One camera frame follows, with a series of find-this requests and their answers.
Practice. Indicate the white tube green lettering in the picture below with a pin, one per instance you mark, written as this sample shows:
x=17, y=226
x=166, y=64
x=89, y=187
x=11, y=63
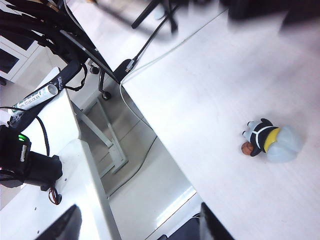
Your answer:
x=32, y=98

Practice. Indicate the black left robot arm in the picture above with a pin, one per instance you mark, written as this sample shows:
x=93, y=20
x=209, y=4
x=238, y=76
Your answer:
x=32, y=170

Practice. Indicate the white robot base platform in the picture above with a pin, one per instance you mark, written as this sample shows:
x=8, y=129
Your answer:
x=25, y=212

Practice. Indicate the white-headed basketball player doll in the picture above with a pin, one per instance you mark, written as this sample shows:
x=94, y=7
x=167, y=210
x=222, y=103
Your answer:
x=285, y=147

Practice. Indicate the grey metal table frame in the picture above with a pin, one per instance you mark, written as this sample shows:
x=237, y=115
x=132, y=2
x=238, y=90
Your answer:
x=115, y=150

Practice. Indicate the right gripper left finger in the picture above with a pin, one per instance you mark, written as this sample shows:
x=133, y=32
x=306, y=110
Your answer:
x=62, y=225

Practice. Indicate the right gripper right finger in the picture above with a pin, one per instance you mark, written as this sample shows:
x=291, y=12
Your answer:
x=212, y=225

